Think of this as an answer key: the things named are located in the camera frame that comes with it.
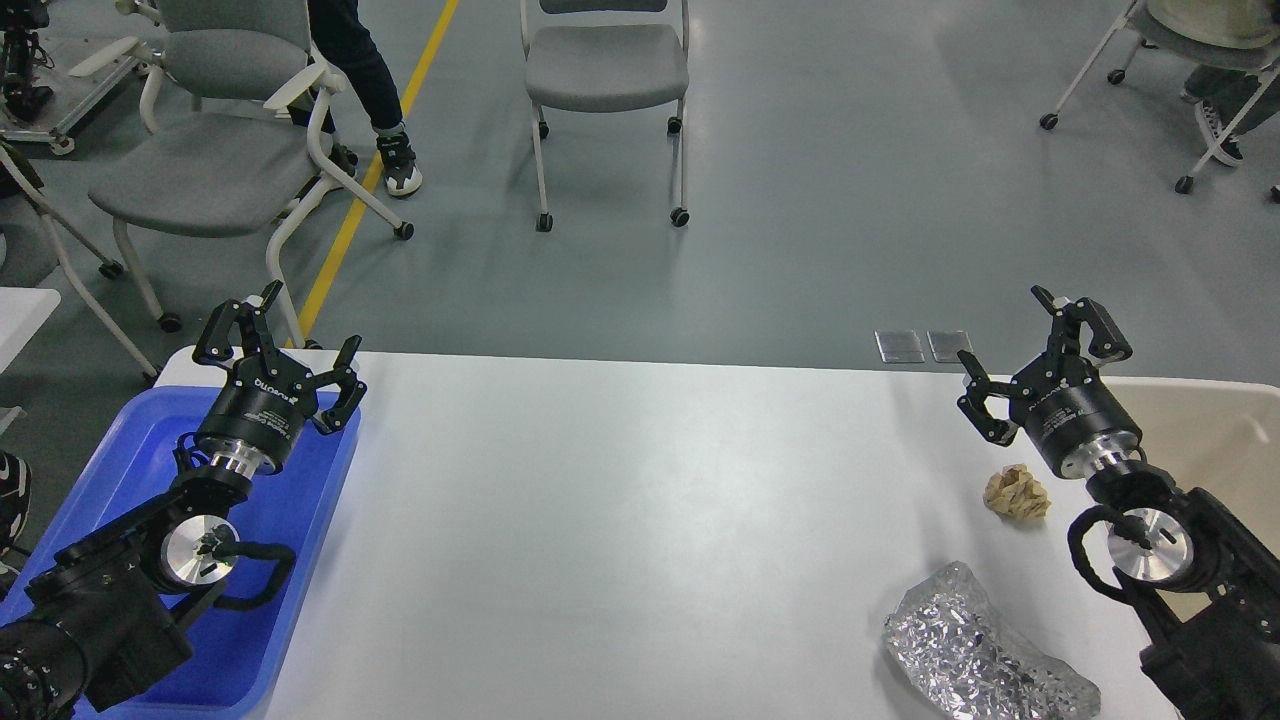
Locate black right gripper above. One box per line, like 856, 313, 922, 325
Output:
956, 284, 1142, 480

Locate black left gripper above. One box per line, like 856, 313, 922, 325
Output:
192, 281, 367, 475

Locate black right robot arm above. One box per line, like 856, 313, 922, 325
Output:
957, 284, 1279, 719

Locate wheeled robot base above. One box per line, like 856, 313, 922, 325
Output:
1, 1, 147, 156

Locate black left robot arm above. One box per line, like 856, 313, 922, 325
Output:
3, 281, 367, 719

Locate crumpled brown paper ball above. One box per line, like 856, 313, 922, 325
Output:
983, 462, 1052, 521

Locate metal floor plate right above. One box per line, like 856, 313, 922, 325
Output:
925, 331, 974, 364

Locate metal floor plate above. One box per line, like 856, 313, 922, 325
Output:
925, 331, 974, 364
874, 331, 925, 364

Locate metal floor plate left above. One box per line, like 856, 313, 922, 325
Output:
874, 331, 925, 364

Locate beige plastic bin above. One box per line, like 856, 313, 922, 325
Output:
1100, 375, 1280, 621

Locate grey chair with armrests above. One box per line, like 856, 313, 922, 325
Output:
70, 1, 413, 332

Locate white side table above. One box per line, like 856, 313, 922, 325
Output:
1, 287, 61, 373

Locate crumpled aluminium foil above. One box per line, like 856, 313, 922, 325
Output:
882, 561, 1102, 719

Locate blue plastic tray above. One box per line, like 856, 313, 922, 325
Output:
0, 386, 364, 720

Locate black white shoe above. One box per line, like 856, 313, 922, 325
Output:
1, 451, 33, 555

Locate seated person legs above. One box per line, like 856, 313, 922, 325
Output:
1180, 65, 1279, 167

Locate standing person legs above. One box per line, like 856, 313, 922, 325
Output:
307, 1, 424, 199

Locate grey chair right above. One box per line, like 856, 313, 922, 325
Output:
1039, 0, 1280, 196

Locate grey chair centre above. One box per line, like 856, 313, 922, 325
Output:
518, 1, 692, 233

